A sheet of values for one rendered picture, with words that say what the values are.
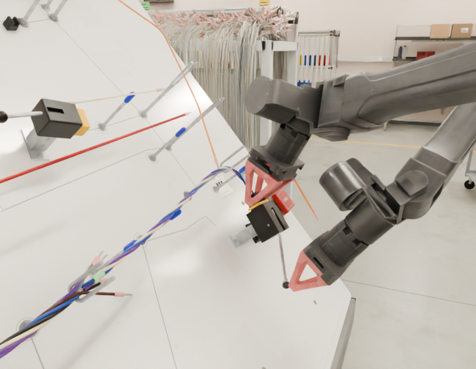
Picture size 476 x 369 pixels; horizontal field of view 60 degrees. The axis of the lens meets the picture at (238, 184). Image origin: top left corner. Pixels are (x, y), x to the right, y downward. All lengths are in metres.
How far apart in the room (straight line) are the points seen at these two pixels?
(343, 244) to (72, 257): 0.38
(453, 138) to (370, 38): 8.07
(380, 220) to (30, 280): 0.45
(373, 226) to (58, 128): 0.44
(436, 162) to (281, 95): 0.25
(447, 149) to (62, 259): 0.55
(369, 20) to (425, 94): 8.27
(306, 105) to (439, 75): 0.21
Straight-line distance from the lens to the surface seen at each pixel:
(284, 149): 0.66
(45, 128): 0.53
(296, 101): 0.61
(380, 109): 0.54
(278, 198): 0.88
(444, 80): 0.48
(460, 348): 2.47
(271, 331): 0.72
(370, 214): 0.62
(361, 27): 8.76
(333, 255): 0.65
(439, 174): 0.65
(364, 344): 2.31
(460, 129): 0.71
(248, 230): 0.73
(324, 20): 8.88
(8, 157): 0.56
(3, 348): 0.36
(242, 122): 1.32
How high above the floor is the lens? 1.42
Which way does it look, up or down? 18 degrees down
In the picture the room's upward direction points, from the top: straight up
